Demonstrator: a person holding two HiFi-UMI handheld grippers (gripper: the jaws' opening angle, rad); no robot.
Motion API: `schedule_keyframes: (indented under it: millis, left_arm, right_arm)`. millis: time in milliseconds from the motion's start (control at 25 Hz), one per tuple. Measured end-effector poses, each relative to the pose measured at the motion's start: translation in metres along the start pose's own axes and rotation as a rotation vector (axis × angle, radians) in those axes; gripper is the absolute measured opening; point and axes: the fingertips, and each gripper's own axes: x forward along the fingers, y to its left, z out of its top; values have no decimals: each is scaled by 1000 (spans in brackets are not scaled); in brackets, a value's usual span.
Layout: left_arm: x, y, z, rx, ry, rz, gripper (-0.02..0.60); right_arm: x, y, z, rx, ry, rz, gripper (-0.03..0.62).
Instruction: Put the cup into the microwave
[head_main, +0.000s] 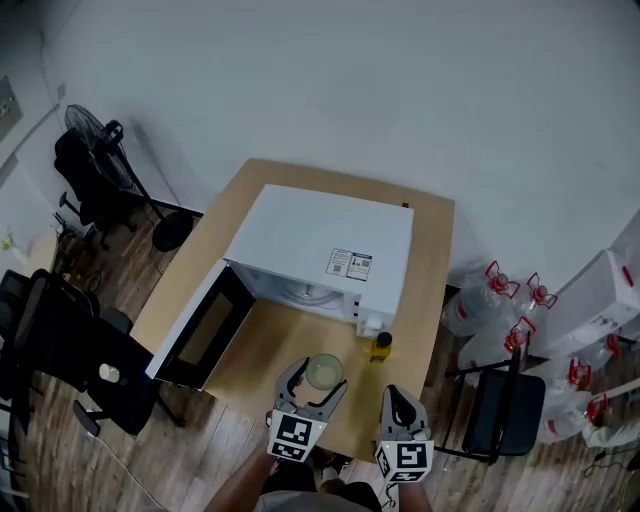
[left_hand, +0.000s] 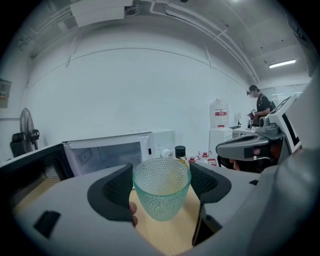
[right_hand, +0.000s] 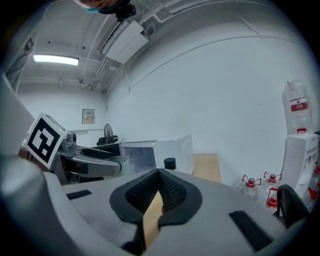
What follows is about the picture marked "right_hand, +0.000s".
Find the large clear water bottle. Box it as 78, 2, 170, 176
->
281, 79, 314, 135

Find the ceiling light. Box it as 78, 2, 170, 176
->
33, 54, 80, 67

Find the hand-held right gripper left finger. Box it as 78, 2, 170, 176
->
44, 168, 159, 256

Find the white water dispenser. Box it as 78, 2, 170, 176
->
280, 131, 320, 201

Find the black desk fan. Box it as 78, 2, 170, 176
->
96, 123, 119, 147

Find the black cylindrical container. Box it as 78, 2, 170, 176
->
163, 157, 177, 171

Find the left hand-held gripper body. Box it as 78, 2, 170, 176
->
24, 112, 89, 185

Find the black chair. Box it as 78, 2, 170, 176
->
273, 184, 311, 229

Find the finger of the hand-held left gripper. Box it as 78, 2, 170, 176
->
79, 147, 121, 161
72, 154, 124, 179

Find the patterned cup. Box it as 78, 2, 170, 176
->
104, 155, 131, 179

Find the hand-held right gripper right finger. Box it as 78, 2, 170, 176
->
149, 168, 289, 256

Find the wall electrical panel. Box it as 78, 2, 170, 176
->
81, 108, 96, 125

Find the blue face mask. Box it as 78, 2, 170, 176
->
85, 6, 118, 15

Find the person's left hand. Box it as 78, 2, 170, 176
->
18, 145, 44, 172

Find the person's grey shirt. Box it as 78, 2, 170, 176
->
4, 7, 48, 94

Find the white air conditioner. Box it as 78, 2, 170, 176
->
96, 19, 150, 65

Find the black head-mounted camera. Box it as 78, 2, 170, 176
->
115, 2, 138, 23

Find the white microwave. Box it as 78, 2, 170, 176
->
118, 133, 195, 176

